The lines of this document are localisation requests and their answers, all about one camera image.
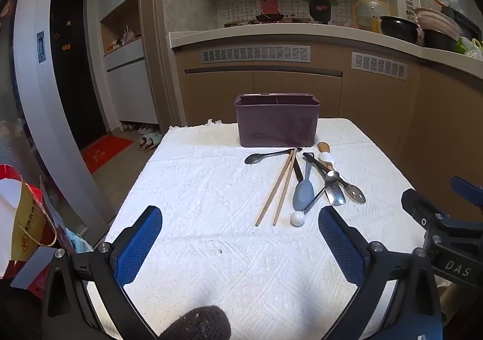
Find red and grey box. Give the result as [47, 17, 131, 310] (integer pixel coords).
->
[11, 247, 58, 300]

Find person's left hand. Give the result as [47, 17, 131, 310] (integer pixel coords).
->
[158, 305, 232, 340]

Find steel spoon with white ball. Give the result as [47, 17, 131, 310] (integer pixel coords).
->
[290, 170, 340, 227]

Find yellow rimmed glass lid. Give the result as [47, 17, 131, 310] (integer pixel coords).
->
[352, 0, 390, 30]

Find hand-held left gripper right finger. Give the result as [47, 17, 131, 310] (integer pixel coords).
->
[318, 205, 444, 340]

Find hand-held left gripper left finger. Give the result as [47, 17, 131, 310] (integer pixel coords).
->
[41, 205, 164, 340]

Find black handle slotted spoon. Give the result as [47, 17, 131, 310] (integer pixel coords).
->
[302, 152, 367, 205]

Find short vent grille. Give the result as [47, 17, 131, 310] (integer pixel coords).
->
[351, 52, 409, 81]

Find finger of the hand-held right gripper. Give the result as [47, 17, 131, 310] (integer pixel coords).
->
[450, 176, 483, 207]
[401, 189, 483, 250]

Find pink colander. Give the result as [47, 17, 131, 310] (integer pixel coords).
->
[414, 7, 463, 39]

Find red doormat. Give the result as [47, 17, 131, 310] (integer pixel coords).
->
[80, 135, 136, 175]

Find black kitchen appliance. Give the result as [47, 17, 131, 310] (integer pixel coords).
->
[451, 8, 482, 41]

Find black pot under colander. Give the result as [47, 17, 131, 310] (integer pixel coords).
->
[422, 28, 459, 53]

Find patterned slippers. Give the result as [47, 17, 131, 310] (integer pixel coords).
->
[138, 134, 163, 152]

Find wide steel spoon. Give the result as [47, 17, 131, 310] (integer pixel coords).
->
[306, 159, 347, 207]

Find white hallway cabinet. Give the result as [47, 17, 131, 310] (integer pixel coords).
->
[100, 0, 160, 130]

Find white kitchen countertop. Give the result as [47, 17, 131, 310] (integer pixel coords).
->
[169, 22, 483, 79]

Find black handle utensil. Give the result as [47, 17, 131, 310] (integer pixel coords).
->
[292, 153, 305, 183]

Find white shoes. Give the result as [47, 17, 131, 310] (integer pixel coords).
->
[121, 122, 160, 135]

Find red and yellow gift bag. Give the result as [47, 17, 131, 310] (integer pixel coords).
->
[0, 164, 58, 281]

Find dark entrance door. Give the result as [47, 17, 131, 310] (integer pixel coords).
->
[50, 0, 109, 155]

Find wooden kitchen cabinet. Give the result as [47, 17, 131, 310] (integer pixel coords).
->
[174, 42, 483, 220]

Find purple utensil holder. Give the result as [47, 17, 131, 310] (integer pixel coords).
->
[234, 93, 321, 148]

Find black cooking pot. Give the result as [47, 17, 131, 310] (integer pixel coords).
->
[379, 16, 419, 45]

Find green plastic bag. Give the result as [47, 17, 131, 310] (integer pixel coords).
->
[457, 36, 483, 60]

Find long vent grille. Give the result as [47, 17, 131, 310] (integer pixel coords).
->
[201, 45, 313, 64]

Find blue-grey rice spoon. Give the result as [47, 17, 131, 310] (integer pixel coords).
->
[292, 161, 315, 212]

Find white textured tablecloth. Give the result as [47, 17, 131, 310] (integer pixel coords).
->
[85, 118, 453, 340]

